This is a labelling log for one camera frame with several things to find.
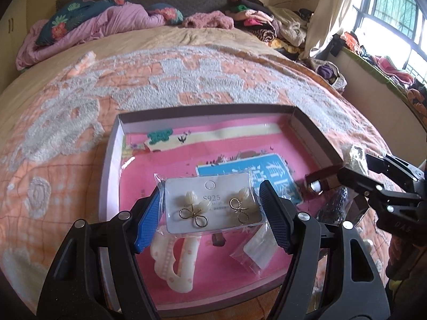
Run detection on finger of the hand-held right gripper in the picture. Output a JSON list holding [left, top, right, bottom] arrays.
[[365, 153, 427, 190], [336, 167, 422, 214]]

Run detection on dark floral pillow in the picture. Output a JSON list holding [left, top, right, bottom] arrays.
[[35, 2, 184, 45]]

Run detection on cream curtain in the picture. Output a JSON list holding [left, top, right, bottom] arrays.
[[303, 0, 367, 61]]

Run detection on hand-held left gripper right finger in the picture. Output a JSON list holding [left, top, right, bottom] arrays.
[[258, 179, 391, 320]]

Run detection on clothes on windowsill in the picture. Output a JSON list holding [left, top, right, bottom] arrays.
[[340, 31, 427, 107]]

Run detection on clear bag with gold chain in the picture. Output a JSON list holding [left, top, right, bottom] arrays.
[[340, 143, 367, 174]]

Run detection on cream wardrobe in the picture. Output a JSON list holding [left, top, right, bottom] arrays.
[[0, 0, 34, 84]]

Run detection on pile of clothes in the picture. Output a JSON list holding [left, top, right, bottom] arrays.
[[227, 0, 312, 54]]

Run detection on pink fuzzy garment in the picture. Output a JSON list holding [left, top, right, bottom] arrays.
[[182, 11, 235, 30]]

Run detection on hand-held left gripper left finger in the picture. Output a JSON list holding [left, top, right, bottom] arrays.
[[36, 183, 164, 320]]

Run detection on brown strap wristwatch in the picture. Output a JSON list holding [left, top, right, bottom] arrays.
[[304, 165, 344, 194]]

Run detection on pink quilt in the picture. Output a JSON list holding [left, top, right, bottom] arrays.
[[16, 2, 167, 70]]

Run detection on beige bedsheet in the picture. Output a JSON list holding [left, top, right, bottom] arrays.
[[0, 25, 301, 94]]

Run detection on barred window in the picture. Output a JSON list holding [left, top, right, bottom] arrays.
[[352, 0, 427, 84]]

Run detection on white hair claw clip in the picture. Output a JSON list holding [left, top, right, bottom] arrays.
[[150, 230, 202, 292]]

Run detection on earring card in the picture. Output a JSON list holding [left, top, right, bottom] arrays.
[[155, 172, 266, 235]]

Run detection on pink shallow box tray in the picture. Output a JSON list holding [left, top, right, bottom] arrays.
[[98, 104, 371, 309]]

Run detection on bag of clothes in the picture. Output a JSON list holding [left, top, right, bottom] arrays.
[[307, 57, 347, 92]]

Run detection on small clear plastic bag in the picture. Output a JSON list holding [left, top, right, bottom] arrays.
[[230, 225, 279, 271]]

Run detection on orange tufted cloud blanket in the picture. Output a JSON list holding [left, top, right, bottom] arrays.
[[0, 45, 401, 314]]

